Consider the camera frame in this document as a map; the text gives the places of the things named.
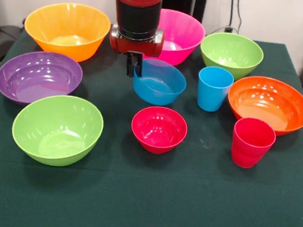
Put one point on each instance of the red plastic cup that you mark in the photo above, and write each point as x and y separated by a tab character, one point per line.
248	152

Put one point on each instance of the dark green table cloth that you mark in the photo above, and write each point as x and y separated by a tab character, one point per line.
141	200

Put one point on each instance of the black wall plug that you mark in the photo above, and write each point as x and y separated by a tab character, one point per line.
228	29

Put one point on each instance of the blue plastic cup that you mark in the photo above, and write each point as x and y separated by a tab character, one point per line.
214	93

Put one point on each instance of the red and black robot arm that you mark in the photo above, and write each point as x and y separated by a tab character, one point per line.
138	13

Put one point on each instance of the large yellow-orange plastic bowl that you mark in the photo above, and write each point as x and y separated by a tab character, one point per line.
69	19

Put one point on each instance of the large pink plastic bowl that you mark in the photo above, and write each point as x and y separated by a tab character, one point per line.
185	32

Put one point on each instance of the shallow orange plastic bowl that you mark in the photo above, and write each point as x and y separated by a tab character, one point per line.
267	104

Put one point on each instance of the light green plastic bowl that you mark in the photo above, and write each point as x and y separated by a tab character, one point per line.
56	127
232	54

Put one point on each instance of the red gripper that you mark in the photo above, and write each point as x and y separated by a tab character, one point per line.
135	47

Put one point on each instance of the small red plastic bowl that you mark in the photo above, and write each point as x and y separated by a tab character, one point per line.
159	130

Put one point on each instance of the shallow purple plastic bowl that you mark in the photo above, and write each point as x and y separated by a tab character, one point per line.
38	76

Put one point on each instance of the small blue plastic bowl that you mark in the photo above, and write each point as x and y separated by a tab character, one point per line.
159	92

